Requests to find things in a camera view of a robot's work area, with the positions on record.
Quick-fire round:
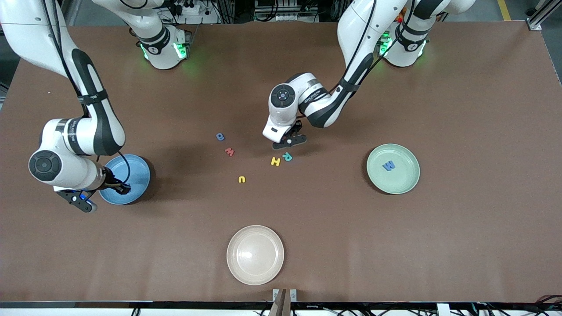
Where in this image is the blue plate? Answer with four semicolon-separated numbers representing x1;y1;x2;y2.
97;154;151;205

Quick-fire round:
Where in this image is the green plate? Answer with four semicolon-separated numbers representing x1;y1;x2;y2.
367;144;421;195

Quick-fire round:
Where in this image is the grey equipment rack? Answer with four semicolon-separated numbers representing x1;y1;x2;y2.
255;0;319;22

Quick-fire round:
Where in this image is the beige plate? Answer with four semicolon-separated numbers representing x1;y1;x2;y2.
227;225;285;286

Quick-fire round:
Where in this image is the white power strip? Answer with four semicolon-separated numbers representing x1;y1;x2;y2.
169;0;220;25

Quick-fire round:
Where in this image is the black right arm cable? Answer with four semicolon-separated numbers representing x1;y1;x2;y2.
42;0;131;187

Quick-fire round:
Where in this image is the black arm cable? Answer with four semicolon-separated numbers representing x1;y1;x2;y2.
42;0;131;187
340;0;415;95

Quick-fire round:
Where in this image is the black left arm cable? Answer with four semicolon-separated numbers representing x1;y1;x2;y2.
340;0;415;95

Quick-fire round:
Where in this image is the metal table edge bracket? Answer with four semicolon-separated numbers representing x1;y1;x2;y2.
269;288;297;316

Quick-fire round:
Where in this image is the aluminium frame profile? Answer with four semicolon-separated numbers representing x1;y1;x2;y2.
528;0;562;31

